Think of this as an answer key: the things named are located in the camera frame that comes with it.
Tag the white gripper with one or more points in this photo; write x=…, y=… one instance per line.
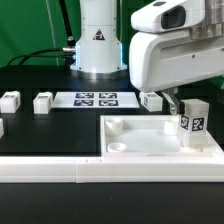
x=176, y=42

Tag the white square table top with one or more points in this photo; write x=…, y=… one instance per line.
x=147, y=135

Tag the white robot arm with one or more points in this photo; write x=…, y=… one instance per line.
x=98, y=53

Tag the white L-shaped obstacle fence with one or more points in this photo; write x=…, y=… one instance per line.
x=113, y=168

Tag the white block at left edge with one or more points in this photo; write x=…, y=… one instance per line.
x=1, y=128

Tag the white marker base plate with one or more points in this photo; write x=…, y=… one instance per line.
x=95, y=100

